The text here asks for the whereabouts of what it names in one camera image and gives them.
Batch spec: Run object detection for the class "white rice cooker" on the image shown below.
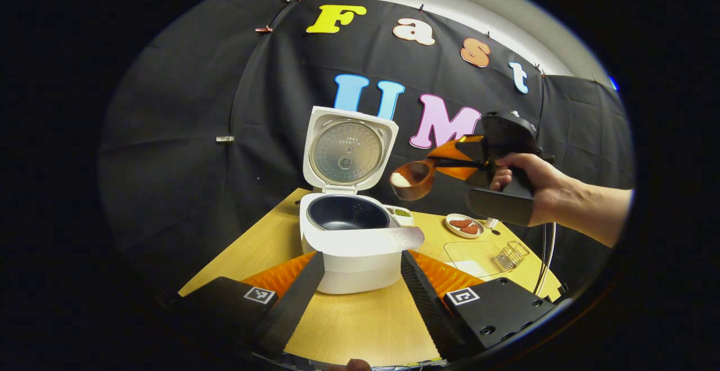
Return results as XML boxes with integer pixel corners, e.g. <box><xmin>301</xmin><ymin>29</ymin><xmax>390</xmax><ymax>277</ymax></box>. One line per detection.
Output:
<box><xmin>299</xmin><ymin>106</ymin><xmax>425</xmax><ymax>295</ymax></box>

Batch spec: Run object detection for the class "white divided grain dish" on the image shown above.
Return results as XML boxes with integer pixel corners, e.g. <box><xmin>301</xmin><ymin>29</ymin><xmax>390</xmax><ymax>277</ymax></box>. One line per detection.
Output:
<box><xmin>385</xmin><ymin>205</ymin><xmax>415</xmax><ymax>227</ymax></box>

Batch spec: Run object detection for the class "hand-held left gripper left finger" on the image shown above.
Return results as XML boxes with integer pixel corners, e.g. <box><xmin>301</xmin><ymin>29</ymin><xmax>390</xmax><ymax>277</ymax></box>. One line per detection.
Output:
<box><xmin>180</xmin><ymin>251</ymin><xmax>326</xmax><ymax>360</ymax></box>

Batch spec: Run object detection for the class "black cable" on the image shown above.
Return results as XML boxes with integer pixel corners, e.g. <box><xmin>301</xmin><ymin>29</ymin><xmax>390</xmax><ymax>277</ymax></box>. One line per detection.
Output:
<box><xmin>532</xmin><ymin>224</ymin><xmax>549</xmax><ymax>293</ymax></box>

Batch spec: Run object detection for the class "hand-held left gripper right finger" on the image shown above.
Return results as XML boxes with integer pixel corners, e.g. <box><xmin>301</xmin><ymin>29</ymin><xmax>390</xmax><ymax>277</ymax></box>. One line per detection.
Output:
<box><xmin>400</xmin><ymin>250</ymin><xmax>563</xmax><ymax>361</ymax></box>

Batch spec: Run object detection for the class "white round plate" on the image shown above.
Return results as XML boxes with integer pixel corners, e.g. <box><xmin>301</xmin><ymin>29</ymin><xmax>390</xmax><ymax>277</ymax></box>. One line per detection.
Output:
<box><xmin>445</xmin><ymin>214</ymin><xmax>485</xmax><ymax>239</ymax></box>

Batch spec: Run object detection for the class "brown wooden spoon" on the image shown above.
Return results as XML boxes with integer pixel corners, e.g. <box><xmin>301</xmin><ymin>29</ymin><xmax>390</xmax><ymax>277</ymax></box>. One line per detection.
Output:
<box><xmin>390</xmin><ymin>156</ymin><xmax>490</xmax><ymax>201</ymax></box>

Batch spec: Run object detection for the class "metal wire chopstick holder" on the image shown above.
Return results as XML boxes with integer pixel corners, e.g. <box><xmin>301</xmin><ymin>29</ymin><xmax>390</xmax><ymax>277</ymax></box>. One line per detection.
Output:
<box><xmin>494</xmin><ymin>241</ymin><xmax>530</xmax><ymax>271</ymax></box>

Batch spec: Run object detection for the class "white cable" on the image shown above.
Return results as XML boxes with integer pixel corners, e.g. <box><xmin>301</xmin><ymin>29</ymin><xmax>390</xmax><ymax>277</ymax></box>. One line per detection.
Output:
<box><xmin>534</xmin><ymin>222</ymin><xmax>557</xmax><ymax>296</ymax></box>

